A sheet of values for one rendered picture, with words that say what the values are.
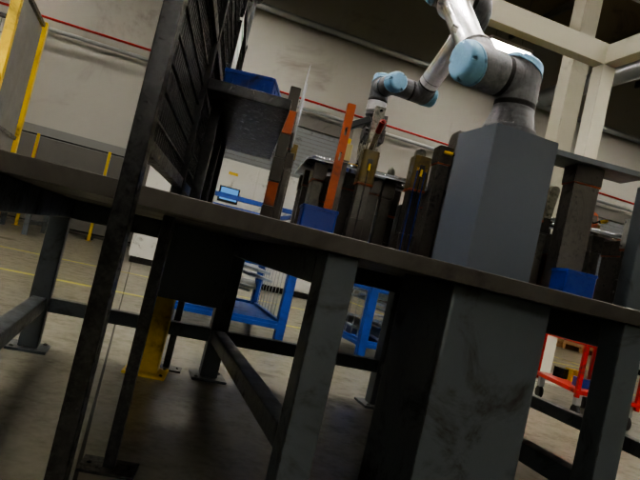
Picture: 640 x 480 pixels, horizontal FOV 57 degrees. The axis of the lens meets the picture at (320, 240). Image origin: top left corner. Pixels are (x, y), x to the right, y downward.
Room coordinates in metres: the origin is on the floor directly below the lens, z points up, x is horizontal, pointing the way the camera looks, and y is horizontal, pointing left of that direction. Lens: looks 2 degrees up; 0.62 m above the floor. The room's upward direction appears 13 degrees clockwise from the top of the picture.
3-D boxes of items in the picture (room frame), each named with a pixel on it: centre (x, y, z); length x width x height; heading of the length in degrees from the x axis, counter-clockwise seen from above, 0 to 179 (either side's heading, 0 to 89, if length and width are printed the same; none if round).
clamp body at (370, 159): (2.05, -0.10, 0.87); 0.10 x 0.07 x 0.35; 8
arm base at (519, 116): (1.67, -0.45, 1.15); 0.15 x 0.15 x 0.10
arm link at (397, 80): (2.19, -0.15, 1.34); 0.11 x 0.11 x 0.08; 20
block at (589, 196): (1.99, -0.81, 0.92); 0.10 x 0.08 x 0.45; 98
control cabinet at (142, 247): (10.67, 2.95, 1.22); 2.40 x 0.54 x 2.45; 13
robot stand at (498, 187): (1.67, -0.45, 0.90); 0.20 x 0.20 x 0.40; 17
